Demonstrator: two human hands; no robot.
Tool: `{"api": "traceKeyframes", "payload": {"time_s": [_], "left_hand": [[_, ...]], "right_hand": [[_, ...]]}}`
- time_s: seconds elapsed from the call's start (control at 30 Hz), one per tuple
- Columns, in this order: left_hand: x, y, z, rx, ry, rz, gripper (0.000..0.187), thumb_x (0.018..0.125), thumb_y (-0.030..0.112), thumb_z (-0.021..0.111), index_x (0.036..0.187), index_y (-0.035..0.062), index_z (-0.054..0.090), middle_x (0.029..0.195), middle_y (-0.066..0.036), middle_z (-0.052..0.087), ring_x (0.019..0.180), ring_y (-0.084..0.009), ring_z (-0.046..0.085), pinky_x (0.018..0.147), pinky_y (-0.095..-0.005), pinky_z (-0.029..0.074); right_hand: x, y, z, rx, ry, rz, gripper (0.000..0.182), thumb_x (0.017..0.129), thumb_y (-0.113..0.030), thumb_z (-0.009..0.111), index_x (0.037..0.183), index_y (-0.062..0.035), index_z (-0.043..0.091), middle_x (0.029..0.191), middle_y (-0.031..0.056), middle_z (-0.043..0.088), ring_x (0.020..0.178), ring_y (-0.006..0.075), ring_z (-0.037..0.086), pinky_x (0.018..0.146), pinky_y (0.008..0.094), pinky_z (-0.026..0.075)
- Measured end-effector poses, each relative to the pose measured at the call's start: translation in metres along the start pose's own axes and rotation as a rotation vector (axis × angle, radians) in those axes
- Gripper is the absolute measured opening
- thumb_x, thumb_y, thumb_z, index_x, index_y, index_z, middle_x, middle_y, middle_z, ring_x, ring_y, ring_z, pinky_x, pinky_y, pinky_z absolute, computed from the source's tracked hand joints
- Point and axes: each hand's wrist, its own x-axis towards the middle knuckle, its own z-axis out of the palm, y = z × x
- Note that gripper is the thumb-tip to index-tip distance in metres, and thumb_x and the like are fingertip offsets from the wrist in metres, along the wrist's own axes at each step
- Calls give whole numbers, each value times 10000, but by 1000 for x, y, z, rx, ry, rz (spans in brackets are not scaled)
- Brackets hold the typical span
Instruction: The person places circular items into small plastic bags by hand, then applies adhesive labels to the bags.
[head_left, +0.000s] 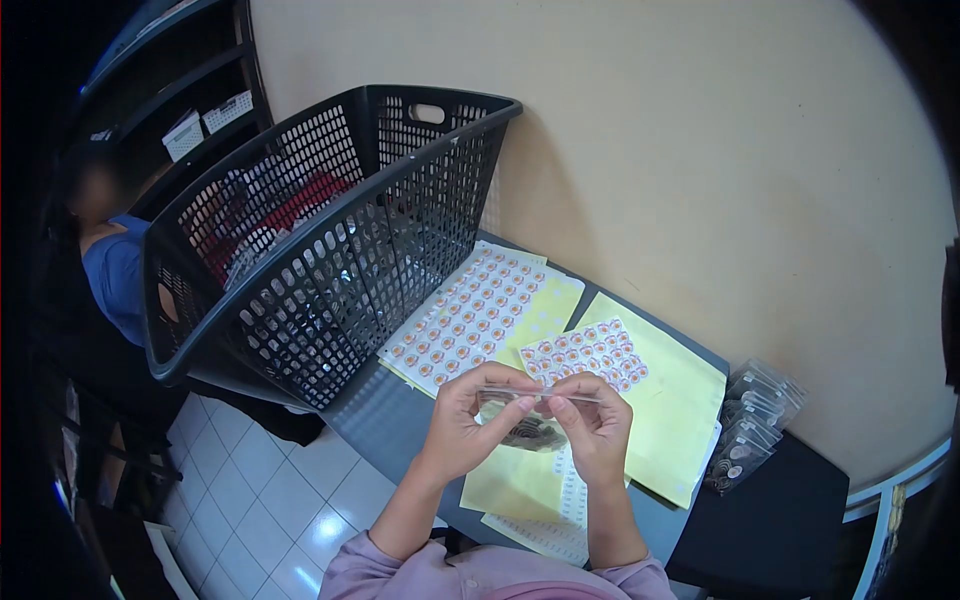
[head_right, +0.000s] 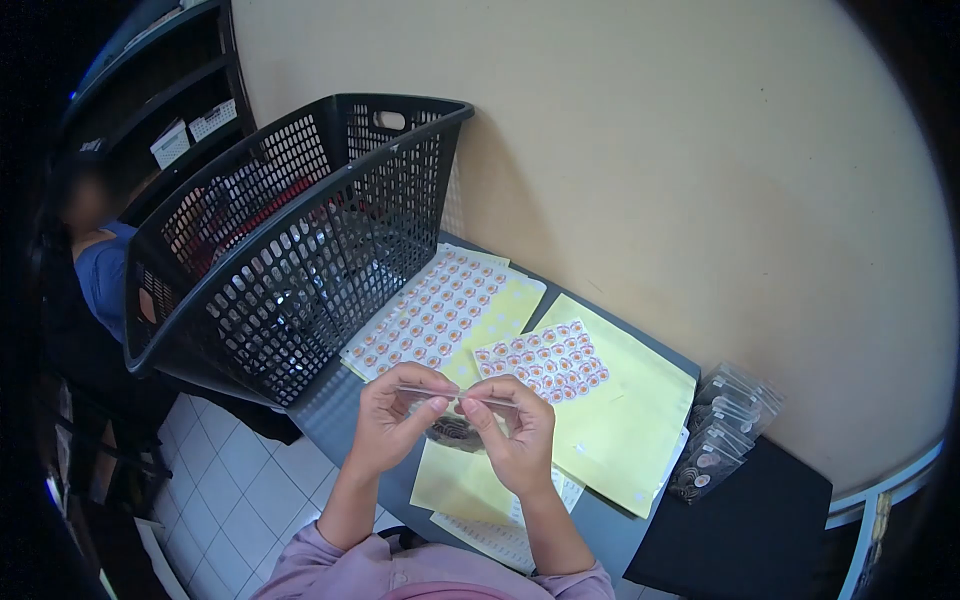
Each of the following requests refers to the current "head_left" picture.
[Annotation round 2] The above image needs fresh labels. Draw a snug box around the black stool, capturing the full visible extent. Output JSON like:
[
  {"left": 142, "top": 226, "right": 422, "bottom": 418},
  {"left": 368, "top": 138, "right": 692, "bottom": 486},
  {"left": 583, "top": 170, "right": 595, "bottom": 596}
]
[{"left": 49, "top": 371, "right": 186, "bottom": 519}]

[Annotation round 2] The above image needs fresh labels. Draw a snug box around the clear snack packet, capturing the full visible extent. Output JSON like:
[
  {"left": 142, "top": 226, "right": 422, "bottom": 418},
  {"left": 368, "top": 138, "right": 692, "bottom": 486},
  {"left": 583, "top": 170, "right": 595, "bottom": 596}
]
[{"left": 476, "top": 384, "right": 602, "bottom": 454}]

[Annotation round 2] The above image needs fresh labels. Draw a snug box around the large yellow backing sheet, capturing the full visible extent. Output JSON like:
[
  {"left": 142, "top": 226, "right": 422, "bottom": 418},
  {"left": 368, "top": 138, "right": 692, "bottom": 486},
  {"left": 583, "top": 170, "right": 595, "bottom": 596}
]
[{"left": 573, "top": 291, "right": 729, "bottom": 511}]

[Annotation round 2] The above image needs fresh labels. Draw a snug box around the black plastic basket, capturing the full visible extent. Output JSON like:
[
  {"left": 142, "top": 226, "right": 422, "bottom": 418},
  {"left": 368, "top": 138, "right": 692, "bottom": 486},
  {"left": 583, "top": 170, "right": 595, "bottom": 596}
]
[{"left": 141, "top": 84, "right": 524, "bottom": 412}]

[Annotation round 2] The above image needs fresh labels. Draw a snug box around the pile of packets in basket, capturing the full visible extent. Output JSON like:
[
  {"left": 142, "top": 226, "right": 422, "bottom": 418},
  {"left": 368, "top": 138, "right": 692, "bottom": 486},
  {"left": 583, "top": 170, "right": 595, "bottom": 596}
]
[{"left": 196, "top": 169, "right": 360, "bottom": 290}]

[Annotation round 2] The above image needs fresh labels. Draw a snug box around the large orange sticker sheet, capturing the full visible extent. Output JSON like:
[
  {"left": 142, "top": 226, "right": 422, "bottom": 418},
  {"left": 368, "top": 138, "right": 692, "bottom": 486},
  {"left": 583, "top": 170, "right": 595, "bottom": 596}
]
[{"left": 377, "top": 240, "right": 586, "bottom": 399}]

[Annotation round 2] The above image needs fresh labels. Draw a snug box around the white label sheet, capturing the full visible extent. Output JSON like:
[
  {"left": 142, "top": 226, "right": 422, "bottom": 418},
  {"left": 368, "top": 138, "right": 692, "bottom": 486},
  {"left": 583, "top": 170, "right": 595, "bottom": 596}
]
[{"left": 480, "top": 447, "right": 633, "bottom": 568}]

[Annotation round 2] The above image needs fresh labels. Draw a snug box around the person's body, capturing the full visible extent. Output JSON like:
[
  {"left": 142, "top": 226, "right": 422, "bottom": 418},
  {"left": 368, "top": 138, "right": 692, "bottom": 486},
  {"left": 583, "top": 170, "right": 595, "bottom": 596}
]
[{"left": 318, "top": 529, "right": 678, "bottom": 600}]

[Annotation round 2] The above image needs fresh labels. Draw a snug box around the row of clear filled packets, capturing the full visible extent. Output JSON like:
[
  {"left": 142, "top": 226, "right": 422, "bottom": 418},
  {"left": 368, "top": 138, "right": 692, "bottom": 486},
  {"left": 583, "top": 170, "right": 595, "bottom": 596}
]
[{"left": 704, "top": 358, "right": 809, "bottom": 497}]

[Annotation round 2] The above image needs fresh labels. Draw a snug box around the person's right hand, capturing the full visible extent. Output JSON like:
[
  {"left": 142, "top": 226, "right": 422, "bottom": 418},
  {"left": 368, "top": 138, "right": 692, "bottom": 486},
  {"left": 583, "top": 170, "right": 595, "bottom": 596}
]
[{"left": 540, "top": 372, "right": 636, "bottom": 490}]

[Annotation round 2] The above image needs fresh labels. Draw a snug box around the person's left index finger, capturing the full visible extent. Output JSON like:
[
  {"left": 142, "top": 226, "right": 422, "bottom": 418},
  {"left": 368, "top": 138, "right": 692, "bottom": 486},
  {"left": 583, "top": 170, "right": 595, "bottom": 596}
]
[{"left": 448, "top": 361, "right": 542, "bottom": 394}]

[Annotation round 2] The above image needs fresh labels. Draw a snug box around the person's left thumb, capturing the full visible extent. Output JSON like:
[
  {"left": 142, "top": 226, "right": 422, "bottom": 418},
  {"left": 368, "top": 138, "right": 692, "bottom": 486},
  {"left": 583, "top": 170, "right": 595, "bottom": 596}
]
[{"left": 480, "top": 396, "right": 540, "bottom": 455}]

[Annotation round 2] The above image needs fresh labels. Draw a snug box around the small yellow backing sheet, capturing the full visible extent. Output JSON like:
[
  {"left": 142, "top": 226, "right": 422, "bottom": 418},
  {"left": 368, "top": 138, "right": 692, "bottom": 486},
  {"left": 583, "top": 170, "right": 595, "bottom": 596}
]
[{"left": 459, "top": 442, "right": 571, "bottom": 525}]

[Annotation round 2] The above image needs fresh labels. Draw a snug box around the small orange sticker sheet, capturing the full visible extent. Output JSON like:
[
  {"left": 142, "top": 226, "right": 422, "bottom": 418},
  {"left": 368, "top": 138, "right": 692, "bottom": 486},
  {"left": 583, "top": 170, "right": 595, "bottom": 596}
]
[{"left": 519, "top": 318, "right": 651, "bottom": 396}]

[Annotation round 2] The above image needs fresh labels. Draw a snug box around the dark wall shelf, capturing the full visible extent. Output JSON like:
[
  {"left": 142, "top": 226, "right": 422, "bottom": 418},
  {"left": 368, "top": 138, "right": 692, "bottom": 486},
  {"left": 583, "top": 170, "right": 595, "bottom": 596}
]
[{"left": 73, "top": 0, "right": 276, "bottom": 220}]

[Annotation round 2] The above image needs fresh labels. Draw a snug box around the person's right thumb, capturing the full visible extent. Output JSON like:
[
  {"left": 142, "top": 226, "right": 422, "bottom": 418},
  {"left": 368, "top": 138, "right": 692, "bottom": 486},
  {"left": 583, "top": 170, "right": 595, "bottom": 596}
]
[{"left": 546, "top": 395, "right": 595, "bottom": 456}]

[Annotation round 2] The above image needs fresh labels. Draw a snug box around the person's left hand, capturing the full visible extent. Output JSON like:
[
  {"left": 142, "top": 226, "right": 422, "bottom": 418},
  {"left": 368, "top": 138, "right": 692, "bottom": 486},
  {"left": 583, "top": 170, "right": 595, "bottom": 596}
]
[{"left": 416, "top": 361, "right": 542, "bottom": 489}]

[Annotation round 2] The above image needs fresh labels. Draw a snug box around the person's right index finger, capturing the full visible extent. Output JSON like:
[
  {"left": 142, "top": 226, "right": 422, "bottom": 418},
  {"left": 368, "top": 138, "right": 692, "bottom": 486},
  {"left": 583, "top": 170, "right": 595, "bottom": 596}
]
[{"left": 540, "top": 372, "right": 625, "bottom": 410}]

